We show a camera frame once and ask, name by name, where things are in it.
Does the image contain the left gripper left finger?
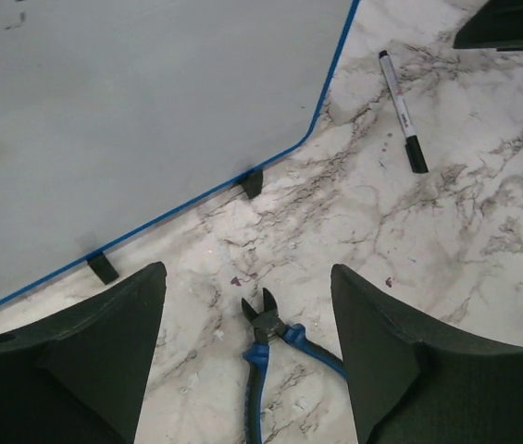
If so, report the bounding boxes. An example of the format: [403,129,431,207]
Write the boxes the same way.
[0,262,167,443]

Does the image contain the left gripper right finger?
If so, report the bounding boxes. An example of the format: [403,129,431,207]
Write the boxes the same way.
[330,265,523,443]

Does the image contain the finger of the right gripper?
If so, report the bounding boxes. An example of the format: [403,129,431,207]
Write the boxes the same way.
[454,0,523,51]

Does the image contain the white whiteboard marker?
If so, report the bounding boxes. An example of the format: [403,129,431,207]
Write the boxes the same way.
[379,50,429,174]

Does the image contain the blue framed whiteboard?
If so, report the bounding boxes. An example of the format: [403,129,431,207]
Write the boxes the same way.
[0,1,357,305]

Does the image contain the blue handled pliers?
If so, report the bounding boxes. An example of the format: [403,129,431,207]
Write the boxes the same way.
[241,288,347,444]

